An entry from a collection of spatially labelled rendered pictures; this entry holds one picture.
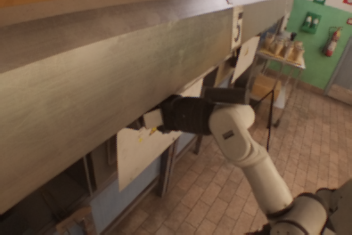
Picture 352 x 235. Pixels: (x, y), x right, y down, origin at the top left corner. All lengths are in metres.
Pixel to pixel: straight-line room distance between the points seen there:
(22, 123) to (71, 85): 0.07
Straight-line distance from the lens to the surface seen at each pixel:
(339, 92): 4.83
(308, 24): 4.38
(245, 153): 0.45
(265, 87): 3.10
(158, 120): 0.55
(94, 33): 0.31
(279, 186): 0.50
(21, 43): 0.27
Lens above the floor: 1.76
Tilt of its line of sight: 32 degrees down
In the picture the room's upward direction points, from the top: 9 degrees clockwise
